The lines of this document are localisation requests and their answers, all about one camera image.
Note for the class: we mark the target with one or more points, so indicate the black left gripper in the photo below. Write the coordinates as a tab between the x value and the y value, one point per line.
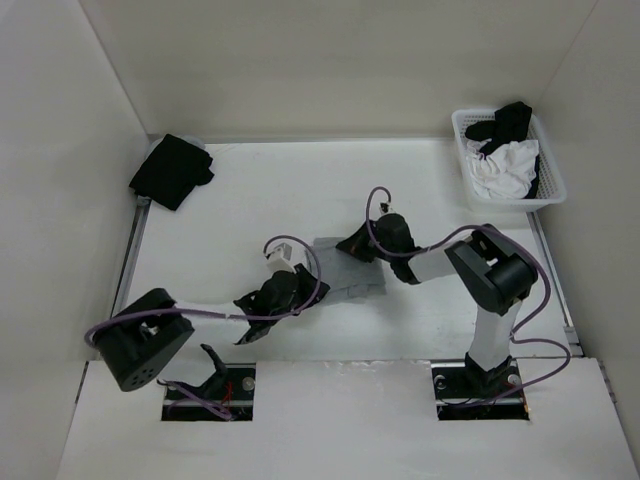
306	282

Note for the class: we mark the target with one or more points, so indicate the grey tank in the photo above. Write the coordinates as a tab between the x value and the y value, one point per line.
349	279
194	141

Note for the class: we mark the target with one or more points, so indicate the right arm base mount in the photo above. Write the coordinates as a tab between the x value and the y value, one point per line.
460	396

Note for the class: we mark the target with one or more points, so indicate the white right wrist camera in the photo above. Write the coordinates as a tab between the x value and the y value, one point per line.
385	208

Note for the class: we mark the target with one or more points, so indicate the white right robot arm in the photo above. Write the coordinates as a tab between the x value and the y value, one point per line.
497	274

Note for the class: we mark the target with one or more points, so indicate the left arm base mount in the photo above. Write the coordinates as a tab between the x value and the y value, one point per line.
226	395

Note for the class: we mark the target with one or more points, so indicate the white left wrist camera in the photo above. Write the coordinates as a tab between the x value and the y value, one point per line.
280	258

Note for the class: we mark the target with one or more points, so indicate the white plastic basket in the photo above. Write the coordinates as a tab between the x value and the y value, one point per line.
551	189

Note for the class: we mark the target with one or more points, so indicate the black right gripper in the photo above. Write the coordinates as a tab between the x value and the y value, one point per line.
355	244

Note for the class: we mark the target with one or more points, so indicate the white tank top in basket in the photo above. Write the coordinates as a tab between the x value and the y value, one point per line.
510	173

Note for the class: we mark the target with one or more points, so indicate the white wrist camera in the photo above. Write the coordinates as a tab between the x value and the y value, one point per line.
280	258
385	208

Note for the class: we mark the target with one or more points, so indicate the black tank top in basket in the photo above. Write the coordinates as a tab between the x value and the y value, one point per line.
510	124

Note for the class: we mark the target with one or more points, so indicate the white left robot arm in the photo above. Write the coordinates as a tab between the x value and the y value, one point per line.
138	343

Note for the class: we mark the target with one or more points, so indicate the folded grey tank top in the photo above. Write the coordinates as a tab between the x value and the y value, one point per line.
194	141

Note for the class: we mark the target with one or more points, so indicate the folded black tank top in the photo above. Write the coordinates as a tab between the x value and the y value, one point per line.
171	171

